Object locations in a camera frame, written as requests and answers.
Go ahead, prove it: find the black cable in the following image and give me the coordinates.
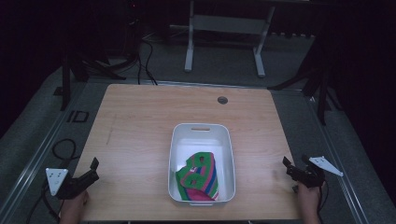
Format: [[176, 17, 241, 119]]
[[25, 138, 78, 224], [317, 180, 330, 224], [136, 36, 159, 86]]

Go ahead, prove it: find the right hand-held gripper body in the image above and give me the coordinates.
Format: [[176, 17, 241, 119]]
[[286, 155, 345, 189]]

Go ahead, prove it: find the green pink striped cloth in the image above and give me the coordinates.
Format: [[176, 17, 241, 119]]
[[175, 151, 219, 202]]

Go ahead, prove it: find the person's left hand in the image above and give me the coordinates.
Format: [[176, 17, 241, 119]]
[[59, 189, 90, 224]]

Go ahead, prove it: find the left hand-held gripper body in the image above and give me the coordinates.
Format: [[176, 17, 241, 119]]
[[45, 167, 100, 201]]

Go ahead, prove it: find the white metal desk frame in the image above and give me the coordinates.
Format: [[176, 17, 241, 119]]
[[184, 0, 276, 78]]

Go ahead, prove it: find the white plastic basin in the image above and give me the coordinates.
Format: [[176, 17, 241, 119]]
[[167, 122, 236, 207]]

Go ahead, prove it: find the black tripod stand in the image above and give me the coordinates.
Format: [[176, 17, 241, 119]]
[[53, 18, 127, 112], [267, 31, 344, 126]]

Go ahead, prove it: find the person's right hand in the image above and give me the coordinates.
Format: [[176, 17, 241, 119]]
[[296, 181, 327, 224]]

